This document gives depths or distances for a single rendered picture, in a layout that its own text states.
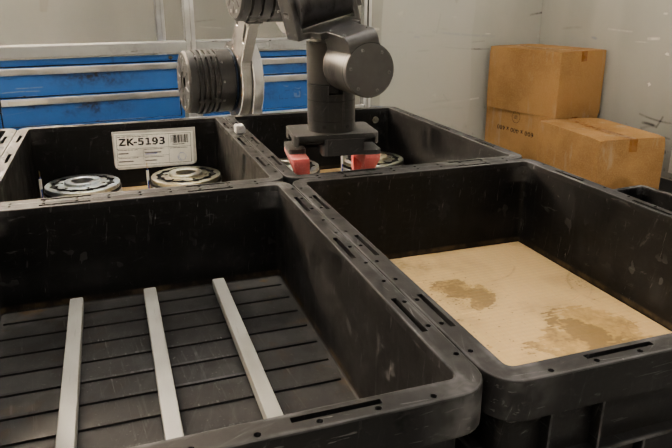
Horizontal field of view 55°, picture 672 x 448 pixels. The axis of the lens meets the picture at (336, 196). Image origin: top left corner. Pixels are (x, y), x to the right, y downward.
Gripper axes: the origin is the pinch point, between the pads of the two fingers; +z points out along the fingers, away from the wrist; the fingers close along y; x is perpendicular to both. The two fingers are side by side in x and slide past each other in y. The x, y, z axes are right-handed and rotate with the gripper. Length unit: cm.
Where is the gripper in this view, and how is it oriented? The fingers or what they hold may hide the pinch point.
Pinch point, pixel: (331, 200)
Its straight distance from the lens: 80.7
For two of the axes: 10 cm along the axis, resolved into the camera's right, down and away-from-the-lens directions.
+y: 9.7, -0.7, 2.1
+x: -2.3, -3.1, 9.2
